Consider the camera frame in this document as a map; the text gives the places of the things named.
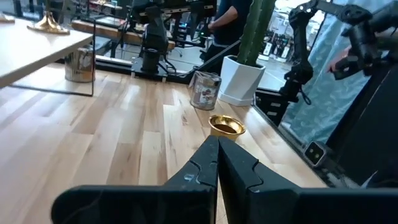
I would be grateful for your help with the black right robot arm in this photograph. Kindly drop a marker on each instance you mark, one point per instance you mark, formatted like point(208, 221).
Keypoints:
point(154, 37)

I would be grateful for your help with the black panel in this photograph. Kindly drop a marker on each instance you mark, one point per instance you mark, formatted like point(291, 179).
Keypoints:
point(373, 124)

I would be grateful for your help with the wooden shelf black metal frame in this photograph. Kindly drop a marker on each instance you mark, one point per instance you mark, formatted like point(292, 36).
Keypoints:
point(31, 49)

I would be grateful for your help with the heart label tin can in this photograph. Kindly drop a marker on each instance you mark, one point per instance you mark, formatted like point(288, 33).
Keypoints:
point(77, 65)

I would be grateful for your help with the printed label tin can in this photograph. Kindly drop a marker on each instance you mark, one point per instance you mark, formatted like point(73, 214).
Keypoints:
point(205, 91)

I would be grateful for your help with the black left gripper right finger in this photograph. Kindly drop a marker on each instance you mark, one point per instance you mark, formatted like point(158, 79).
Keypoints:
point(280, 208)

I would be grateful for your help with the green cactus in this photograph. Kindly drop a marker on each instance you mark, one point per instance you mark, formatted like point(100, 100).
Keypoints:
point(255, 31)

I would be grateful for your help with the small black camera box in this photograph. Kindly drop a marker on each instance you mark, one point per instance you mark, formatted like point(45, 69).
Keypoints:
point(314, 153)

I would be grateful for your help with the black background robot arm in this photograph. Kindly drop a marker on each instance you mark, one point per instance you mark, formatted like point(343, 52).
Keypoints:
point(298, 46)

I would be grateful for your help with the person's hand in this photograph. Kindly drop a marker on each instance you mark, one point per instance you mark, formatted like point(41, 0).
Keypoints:
point(337, 60)

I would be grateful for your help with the person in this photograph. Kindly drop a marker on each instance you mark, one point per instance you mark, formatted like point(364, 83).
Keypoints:
point(230, 25)

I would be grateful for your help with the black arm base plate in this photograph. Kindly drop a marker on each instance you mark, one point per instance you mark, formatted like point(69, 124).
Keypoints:
point(146, 74)

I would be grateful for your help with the short brass candle stick holder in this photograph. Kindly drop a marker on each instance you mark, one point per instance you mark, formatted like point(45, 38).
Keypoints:
point(48, 26)

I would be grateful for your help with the pale patterned curtain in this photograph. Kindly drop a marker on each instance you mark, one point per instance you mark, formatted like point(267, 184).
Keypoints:
point(326, 102)

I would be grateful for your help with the potted cactus white pot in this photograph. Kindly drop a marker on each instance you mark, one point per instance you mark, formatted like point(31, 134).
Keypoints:
point(239, 81)

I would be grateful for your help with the wooden workbench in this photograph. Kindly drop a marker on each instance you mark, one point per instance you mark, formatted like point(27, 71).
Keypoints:
point(102, 29)

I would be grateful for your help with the tall brass candle stick holder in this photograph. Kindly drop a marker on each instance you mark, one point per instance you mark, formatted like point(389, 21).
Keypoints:
point(227, 123)

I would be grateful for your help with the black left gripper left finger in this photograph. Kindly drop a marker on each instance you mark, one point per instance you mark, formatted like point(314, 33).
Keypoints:
point(140, 205)

